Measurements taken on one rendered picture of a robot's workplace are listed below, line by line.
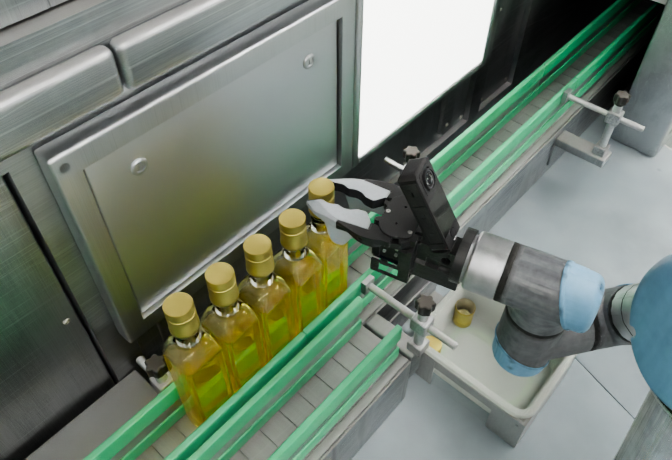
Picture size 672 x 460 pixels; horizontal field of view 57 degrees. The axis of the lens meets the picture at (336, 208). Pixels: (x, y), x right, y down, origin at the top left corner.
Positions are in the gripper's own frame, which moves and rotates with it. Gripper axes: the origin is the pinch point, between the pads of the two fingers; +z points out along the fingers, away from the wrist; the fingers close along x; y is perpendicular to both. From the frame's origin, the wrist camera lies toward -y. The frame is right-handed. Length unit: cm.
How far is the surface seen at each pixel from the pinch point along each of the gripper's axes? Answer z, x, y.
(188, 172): 15.2, -7.4, -3.0
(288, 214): 2.0, -5.5, 0.0
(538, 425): -38, 4, 40
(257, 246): 2.8, -11.7, 0.0
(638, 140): -41, 81, 38
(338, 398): -10.3, -15.6, 20.4
